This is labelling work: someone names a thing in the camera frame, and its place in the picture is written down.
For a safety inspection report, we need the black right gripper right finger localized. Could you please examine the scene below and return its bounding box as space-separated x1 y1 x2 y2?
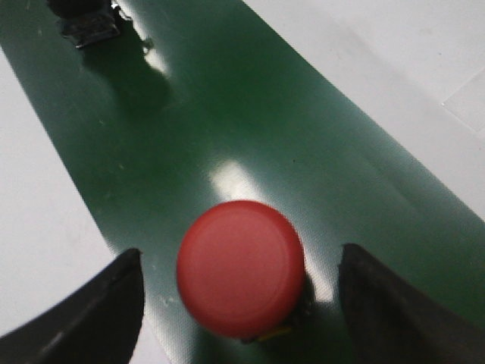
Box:
338 243 484 363

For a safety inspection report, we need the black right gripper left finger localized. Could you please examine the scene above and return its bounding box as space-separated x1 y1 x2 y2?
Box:
1 248 145 363

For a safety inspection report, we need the green conveyor belt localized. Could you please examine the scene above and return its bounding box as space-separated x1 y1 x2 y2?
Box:
1 1 484 363

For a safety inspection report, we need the red push button switch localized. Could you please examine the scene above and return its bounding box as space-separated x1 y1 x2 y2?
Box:
176 200 305 340
46 0 131 49

